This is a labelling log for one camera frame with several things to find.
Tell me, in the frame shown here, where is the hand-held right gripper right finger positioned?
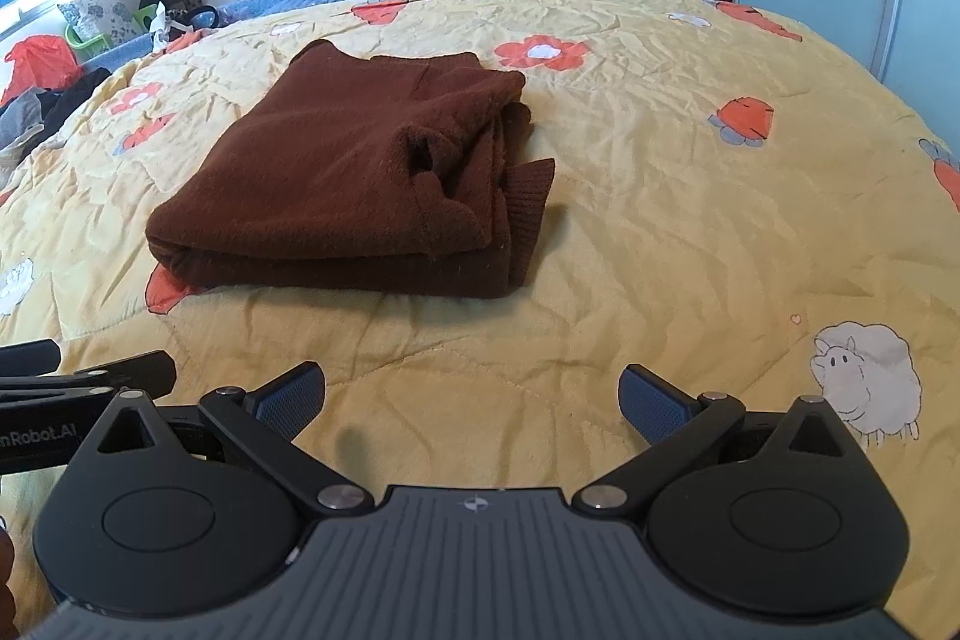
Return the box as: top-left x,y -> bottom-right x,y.
574,362 -> 865,522

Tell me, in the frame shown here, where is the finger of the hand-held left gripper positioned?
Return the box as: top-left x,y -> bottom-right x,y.
0,340 -> 62,380
71,351 -> 179,399

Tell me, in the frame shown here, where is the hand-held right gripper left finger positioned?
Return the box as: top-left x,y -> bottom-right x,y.
96,361 -> 374,522

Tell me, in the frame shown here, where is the brown knit sweater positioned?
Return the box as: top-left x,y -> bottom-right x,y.
146,38 -> 557,300

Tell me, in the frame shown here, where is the yellow printed quilt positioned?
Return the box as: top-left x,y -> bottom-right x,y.
0,0 -> 960,640

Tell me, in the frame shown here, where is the grey garment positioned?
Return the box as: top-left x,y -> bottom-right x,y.
0,89 -> 46,145

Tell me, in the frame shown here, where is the black garment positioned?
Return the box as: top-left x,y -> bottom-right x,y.
30,66 -> 113,142

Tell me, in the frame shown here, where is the orange plastic bag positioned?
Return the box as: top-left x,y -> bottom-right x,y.
0,34 -> 83,105

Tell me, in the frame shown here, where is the green plastic stool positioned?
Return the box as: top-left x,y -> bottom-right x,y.
66,6 -> 162,62

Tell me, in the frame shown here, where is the white plastic bag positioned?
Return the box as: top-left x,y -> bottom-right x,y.
148,1 -> 192,52

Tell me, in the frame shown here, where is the grey floral pillow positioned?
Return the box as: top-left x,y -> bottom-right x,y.
56,0 -> 143,45

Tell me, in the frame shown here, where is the white window sill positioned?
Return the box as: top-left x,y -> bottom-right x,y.
0,0 -> 102,41

